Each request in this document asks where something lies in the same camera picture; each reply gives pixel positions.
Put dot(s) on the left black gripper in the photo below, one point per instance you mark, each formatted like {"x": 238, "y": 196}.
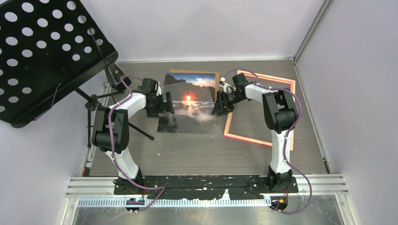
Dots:
{"x": 153, "y": 113}

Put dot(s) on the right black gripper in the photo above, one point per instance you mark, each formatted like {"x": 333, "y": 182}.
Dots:
{"x": 221, "y": 96}

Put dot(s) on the sunset landscape photo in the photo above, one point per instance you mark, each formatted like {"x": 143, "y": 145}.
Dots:
{"x": 169, "y": 123}

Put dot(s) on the transparent plastic sheet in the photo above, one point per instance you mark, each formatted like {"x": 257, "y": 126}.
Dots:
{"x": 189, "y": 101}

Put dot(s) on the brown backing board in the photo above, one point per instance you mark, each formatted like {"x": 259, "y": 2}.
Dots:
{"x": 199, "y": 71}

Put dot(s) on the orange wooden picture frame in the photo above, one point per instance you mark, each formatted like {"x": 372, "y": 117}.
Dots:
{"x": 227, "y": 133}

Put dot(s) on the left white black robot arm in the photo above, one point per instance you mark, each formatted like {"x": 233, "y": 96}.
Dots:
{"x": 111, "y": 128}

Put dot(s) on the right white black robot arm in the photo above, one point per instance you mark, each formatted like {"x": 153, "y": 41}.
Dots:
{"x": 280, "y": 115}

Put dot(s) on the black perforated music stand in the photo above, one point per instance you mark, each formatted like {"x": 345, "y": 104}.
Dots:
{"x": 48, "y": 49}

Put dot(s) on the aluminium corner profile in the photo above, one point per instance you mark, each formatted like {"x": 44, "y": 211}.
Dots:
{"x": 312, "y": 29}

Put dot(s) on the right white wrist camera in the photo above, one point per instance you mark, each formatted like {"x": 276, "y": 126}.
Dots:
{"x": 226, "y": 87}

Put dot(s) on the black mounting base plate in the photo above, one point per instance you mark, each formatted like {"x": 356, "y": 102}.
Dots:
{"x": 203, "y": 187}

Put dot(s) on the aluminium rail front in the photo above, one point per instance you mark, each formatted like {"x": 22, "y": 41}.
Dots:
{"x": 322, "y": 184}

